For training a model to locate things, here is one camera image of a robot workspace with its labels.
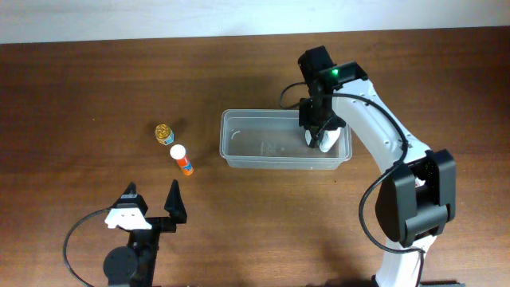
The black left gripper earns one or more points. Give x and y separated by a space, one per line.
174 206

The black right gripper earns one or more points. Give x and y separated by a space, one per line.
307 121

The black bottle white cap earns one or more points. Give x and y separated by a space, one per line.
311 138

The white spray bottle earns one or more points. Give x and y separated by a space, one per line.
329 139

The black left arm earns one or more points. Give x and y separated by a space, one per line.
134 264

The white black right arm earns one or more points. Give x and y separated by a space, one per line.
407 207

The clear plastic container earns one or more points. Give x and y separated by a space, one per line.
272 139

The orange tablet tube white cap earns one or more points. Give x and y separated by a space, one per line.
178 154

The small gold-lid balm jar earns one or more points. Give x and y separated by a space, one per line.
164 134

